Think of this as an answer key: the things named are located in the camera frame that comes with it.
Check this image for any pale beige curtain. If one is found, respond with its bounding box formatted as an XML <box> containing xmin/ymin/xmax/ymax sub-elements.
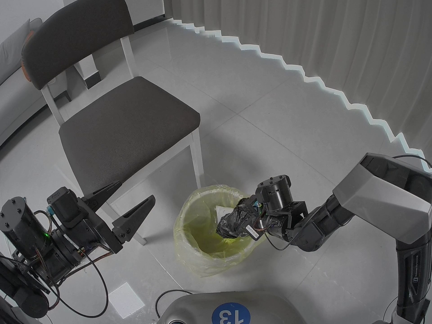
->
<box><xmin>161</xmin><ymin>0</ymin><xmax>432</xmax><ymax>163</ymax></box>

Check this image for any orange cushion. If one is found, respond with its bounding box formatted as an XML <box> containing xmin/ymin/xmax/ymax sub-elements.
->
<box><xmin>20</xmin><ymin>29</ymin><xmax>36</xmax><ymax>82</ymax></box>

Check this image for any crumpled white paper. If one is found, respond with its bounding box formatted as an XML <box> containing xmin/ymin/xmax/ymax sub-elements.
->
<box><xmin>214</xmin><ymin>205</ymin><xmax>235</xmax><ymax>220</ymax></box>

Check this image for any black plastic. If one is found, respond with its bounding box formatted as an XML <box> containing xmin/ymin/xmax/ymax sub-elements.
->
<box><xmin>216</xmin><ymin>205</ymin><xmax>252</xmax><ymax>239</ymax></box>

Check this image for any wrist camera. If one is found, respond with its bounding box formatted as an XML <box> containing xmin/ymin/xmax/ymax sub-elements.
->
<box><xmin>236</xmin><ymin>196</ymin><xmax>262</xmax><ymax>217</ymax></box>
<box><xmin>47</xmin><ymin>187</ymin><xmax>81</xmax><ymax>229</ymax></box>

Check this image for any dark grey cushioned chair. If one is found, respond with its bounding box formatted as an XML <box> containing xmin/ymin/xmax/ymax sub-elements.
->
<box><xmin>21</xmin><ymin>0</ymin><xmax>203</xmax><ymax>247</ymax></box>

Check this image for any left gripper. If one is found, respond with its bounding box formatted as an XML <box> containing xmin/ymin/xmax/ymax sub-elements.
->
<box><xmin>53</xmin><ymin>180</ymin><xmax>156</xmax><ymax>260</ymax></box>

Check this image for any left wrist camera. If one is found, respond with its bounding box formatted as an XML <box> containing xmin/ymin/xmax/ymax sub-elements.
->
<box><xmin>47</xmin><ymin>187</ymin><xmax>81</xmax><ymax>229</ymax></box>

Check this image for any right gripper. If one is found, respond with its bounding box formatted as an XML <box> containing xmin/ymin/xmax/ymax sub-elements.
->
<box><xmin>245</xmin><ymin>214</ymin><xmax>271</xmax><ymax>242</ymax></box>

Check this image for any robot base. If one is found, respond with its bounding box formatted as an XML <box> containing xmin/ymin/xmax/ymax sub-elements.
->
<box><xmin>161</xmin><ymin>290</ymin><xmax>306</xmax><ymax>324</ymax></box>

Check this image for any grey sofa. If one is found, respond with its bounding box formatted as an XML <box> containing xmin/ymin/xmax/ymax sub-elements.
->
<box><xmin>0</xmin><ymin>18</ymin><xmax>48</xmax><ymax>148</ymax></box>

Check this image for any black cable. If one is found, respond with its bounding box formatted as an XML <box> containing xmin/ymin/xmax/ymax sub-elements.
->
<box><xmin>263</xmin><ymin>230</ymin><xmax>296</xmax><ymax>251</ymax></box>
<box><xmin>155</xmin><ymin>289</ymin><xmax>194</xmax><ymax>316</ymax></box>
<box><xmin>383</xmin><ymin>297</ymin><xmax>402</xmax><ymax>324</ymax></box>
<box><xmin>44</xmin><ymin>248</ymin><xmax>109</xmax><ymax>318</ymax></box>

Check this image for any grey cushion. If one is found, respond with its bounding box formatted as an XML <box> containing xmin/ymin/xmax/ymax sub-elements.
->
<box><xmin>0</xmin><ymin>18</ymin><xmax>43</xmax><ymax>87</ymax></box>

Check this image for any yellow plastic bag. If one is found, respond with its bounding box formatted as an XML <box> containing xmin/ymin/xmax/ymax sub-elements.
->
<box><xmin>173</xmin><ymin>184</ymin><xmax>267</xmax><ymax>277</ymax></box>

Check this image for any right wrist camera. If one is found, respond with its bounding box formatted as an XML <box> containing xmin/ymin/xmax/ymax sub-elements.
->
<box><xmin>236</xmin><ymin>196</ymin><xmax>262</xmax><ymax>217</ymax></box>

